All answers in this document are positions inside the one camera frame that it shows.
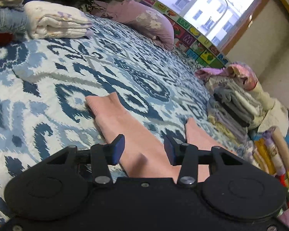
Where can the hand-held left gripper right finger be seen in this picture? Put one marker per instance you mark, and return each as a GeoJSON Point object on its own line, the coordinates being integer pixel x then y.
{"type": "Point", "coordinates": [170, 150]}

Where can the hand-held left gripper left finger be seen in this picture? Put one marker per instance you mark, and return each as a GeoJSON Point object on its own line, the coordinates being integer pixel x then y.
{"type": "Point", "coordinates": [118, 149]}

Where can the pink ribbed sweater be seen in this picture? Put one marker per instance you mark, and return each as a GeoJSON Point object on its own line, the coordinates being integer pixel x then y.
{"type": "Point", "coordinates": [134, 134]}

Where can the stack of grey folded clothes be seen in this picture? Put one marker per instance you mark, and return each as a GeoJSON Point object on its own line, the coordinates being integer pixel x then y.
{"type": "Point", "coordinates": [233, 108]}

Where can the mustard yellow folded garment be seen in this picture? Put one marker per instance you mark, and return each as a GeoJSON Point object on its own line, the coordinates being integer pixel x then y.
{"type": "Point", "coordinates": [261, 150]}

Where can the blue white patterned bedspread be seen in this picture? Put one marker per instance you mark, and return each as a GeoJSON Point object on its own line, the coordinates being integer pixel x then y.
{"type": "Point", "coordinates": [62, 77]}

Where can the purple floral folded garment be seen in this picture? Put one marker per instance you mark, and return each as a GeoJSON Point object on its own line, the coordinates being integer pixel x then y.
{"type": "Point", "coordinates": [271, 149]}

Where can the cream quilted duvet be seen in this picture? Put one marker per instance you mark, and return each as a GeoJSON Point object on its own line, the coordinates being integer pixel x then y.
{"type": "Point", "coordinates": [243, 75]}

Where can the colourful alphabet play mat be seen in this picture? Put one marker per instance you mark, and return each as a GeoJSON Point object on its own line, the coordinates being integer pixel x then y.
{"type": "Point", "coordinates": [197, 43]}

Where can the beige folded sweater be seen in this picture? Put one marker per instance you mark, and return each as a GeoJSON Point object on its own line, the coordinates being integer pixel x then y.
{"type": "Point", "coordinates": [282, 144]}

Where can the purple floral pillow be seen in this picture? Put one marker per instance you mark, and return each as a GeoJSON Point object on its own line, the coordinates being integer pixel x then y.
{"type": "Point", "coordinates": [139, 21]}

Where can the white floral folded blanket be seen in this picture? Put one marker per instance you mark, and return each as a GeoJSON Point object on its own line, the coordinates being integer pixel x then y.
{"type": "Point", "coordinates": [55, 21]}

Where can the window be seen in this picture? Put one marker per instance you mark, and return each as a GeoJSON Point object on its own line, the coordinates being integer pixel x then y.
{"type": "Point", "coordinates": [219, 9]}

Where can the dark red garment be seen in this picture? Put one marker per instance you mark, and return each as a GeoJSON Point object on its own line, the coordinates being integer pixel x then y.
{"type": "Point", "coordinates": [0, 39]}

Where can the blue denim jeans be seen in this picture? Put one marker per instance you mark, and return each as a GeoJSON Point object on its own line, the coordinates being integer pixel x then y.
{"type": "Point", "coordinates": [7, 20]}

